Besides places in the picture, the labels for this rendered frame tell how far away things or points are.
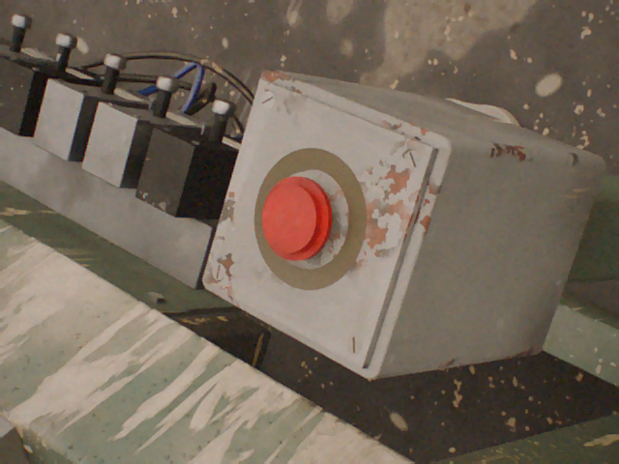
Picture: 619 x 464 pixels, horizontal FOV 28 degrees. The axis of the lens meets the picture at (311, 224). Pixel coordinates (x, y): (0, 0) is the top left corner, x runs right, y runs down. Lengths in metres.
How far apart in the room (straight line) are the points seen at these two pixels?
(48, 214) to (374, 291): 0.48
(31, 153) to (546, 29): 0.77
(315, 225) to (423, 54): 1.12
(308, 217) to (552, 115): 1.02
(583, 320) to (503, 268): 0.72
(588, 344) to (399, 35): 0.56
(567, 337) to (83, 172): 0.60
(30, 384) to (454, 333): 0.30
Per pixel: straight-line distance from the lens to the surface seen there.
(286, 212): 0.58
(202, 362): 0.78
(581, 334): 1.36
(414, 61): 1.69
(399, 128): 0.57
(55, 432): 0.77
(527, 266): 0.66
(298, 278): 0.60
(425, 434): 1.68
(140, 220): 0.94
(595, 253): 0.81
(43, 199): 1.03
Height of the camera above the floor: 1.40
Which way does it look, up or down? 52 degrees down
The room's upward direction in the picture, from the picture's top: 89 degrees counter-clockwise
